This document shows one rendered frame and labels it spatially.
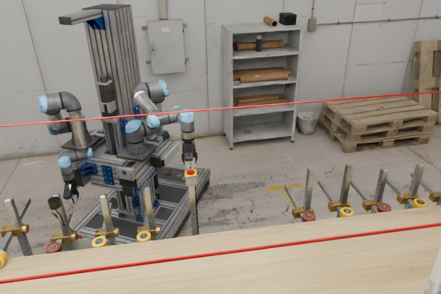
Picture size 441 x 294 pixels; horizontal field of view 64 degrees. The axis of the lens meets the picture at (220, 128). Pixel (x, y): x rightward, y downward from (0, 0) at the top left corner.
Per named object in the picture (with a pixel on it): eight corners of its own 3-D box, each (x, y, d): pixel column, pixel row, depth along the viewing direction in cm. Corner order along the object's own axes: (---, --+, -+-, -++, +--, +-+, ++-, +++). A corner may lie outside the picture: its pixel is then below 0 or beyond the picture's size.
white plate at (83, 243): (57, 253, 219) (53, 241, 215) (100, 248, 222) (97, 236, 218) (57, 254, 219) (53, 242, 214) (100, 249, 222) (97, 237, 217)
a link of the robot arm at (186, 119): (189, 107, 194) (195, 113, 187) (190, 125, 199) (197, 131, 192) (176, 110, 191) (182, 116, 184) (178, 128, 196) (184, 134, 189)
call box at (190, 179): (185, 180, 210) (184, 169, 207) (196, 179, 211) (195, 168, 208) (186, 187, 204) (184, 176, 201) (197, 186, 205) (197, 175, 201)
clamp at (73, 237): (54, 239, 214) (52, 233, 211) (77, 236, 215) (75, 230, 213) (52, 246, 209) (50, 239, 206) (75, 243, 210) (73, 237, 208)
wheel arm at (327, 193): (317, 184, 259) (317, 179, 257) (321, 183, 260) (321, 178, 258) (344, 224, 221) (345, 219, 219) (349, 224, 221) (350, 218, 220)
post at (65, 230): (71, 254, 220) (53, 192, 198) (77, 253, 220) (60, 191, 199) (69, 258, 217) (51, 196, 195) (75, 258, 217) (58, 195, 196)
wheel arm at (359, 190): (348, 183, 264) (349, 178, 262) (352, 182, 264) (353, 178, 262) (380, 222, 225) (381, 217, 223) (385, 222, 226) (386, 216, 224)
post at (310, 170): (300, 225, 239) (307, 165, 217) (306, 224, 239) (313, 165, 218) (302, 228, 236) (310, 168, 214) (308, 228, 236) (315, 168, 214)
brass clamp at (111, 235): (97, 234, 218) (95, 228, 215) (119, 231, 219) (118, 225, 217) (95, 241, 212) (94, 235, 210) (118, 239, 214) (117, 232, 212)
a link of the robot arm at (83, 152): (78, 88, 238) (92, 155, 252) (60, 90, 234) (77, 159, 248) (79, 90, 228) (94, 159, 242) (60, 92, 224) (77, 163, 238)
